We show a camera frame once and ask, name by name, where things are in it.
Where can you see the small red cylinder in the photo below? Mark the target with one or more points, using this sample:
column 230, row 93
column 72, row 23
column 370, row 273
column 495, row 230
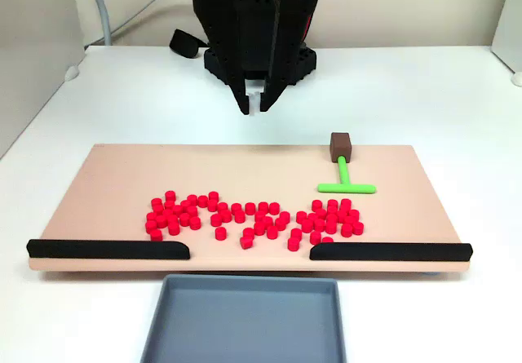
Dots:
column 272, row 231
column 358, row 228
column 167, row 213
column 216, row 220
column 192, row 211
column 259, row 228
column 195, row 222
column 192, row 199
column 156, row 235
column 173, row 218
column 293, row 244
column 332, row 210
column 212, row 205
column 222, row 207
column 354, row 215
column 346, row 204
column 312, row 217
column 225, row 215
column 250, row 208
column 263, row 206
column 274, row 207
column 307, row 226
column 202, row 200
column 333, row 203
column 185, row 204
column 296, row 233
column 350, row 220
column 162, row 221
column 319, row 224
column 173, row 228
column 280, row 223
column 330, row 227
column 240, row 216
column 169, row 204
column 248, row 232
column 178, row 209
column 301, row 217
column 213, row 196
column 158, row 209
column 344, row 211
column 347, row 230
column 151, row 217
column 220, row 233
column 246, row 242
column 259, row 216
column 151, row 227
column 267, row 220
column 184, row 219
column 315, row 237
column 327, row 239
column 284, row 216
column 321, row 213
column 332, row 218
column 317, row 205
column 341, row 217
column 156, row 202
column 236, row 208
column 170, row 196

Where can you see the gray partition panel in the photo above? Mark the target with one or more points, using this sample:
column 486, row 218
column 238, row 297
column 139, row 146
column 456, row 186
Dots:
column 32, row 53

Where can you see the black table clamp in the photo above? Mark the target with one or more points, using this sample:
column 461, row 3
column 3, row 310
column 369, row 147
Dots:
column 183, row 44

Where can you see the gray plastic tray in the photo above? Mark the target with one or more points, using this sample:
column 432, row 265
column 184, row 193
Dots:
column 244, row 322

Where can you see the beige flat board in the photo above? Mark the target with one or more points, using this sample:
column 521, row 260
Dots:
column 253, row 175

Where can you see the white partition panel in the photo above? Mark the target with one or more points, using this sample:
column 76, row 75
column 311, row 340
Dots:
column 510, row 20

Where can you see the white round bumper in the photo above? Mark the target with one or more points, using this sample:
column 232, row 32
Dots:
column 518, row 78
column 72, row 73

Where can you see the black foam rail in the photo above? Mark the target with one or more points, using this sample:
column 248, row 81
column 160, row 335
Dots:
column 391, row 251
column 106, row 249

